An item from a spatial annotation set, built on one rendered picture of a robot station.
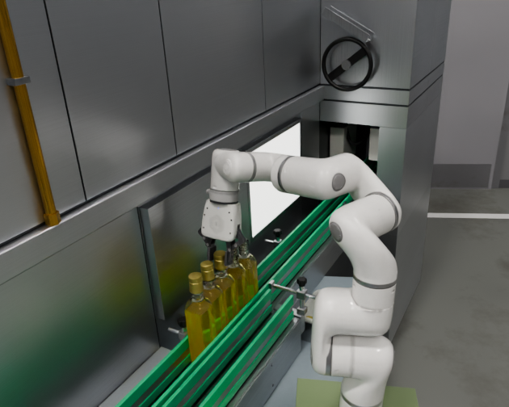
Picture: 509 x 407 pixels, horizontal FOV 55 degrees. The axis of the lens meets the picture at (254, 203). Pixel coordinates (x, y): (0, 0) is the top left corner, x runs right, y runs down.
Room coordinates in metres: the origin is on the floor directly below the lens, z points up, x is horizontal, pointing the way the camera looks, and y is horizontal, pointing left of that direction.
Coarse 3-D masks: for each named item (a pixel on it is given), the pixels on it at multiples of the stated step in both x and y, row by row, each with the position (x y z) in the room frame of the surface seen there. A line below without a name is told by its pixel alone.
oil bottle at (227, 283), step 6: (216, 276) 1.13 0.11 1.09; (228, 276) 1.13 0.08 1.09; (216, 282) 1.12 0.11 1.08; (222, 282) 1.11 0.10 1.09; (228, 282) 1.12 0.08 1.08; (234, 282) 1.14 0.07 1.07; (222, 288) 1.10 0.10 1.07; (228, 288) 1.11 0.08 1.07; (234, 288) 1.14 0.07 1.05; (228, 294) 1.11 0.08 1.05; (234, 294) 1.13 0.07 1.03; (228, 300) 1.11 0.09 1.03; (234, 300) 1.13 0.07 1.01; (228, 306) 1.10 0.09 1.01; (234, 306) 1.13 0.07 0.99; (228, 312) 1.10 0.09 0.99; (234, 312) 1.13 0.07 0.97; (228, 318) 1.10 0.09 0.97
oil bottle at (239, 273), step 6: (240, 264) 1.19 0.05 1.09; (228, 270) 1.17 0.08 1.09; (234, 270) 1.16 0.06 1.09; (240, 270) 1.17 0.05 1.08; (234, 276) 1.15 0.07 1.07; (240, 276) 1.16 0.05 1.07; (240, 282) 1.16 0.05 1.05; (246, 282) 1.19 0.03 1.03; (240, 288) 1.16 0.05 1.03; (246, 288) 1.19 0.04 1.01; (240, 294) 1.16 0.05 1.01; (246, 294) 1.19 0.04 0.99; (240, 300) 1.16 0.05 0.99; (246, 300) 1.18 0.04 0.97; (240, 306) 1.15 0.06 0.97
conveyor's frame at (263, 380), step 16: (320, 256) 1.57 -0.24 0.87; (336, 256) 1.72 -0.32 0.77; (304, 272) 1.46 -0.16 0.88; (320, 272) 1.58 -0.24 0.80; (272, 304) 1.28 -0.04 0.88; (288, 336) 1.13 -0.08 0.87; (272, 352) 1.06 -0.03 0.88; (288, 352) 1.13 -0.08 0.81; (256, 368) 1.00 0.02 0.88; (272, 368) 1.04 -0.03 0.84; (256, 384) 0.97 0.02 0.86; (272, 384) 1.04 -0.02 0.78; (240, 400) 0.90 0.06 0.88; (256, 400) 0.96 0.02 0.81
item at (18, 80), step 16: (0, 0) 0.88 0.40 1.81; (0, 16) 0.88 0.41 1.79; (0, 32) 0.88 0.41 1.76; (16, 48) 0.89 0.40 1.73; (16, 64) 0.88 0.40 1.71; (16, 80) 0.87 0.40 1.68; (16, 96) 0.88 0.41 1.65; (32, 112) 0.89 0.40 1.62; (32, 128) 0.88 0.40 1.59; (32, 144) 0.88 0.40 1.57; (32, 160) 0.88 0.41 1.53; (48, 192) 0.88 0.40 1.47; (48, 208) 0.88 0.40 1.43; (48, 224) 0.88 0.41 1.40
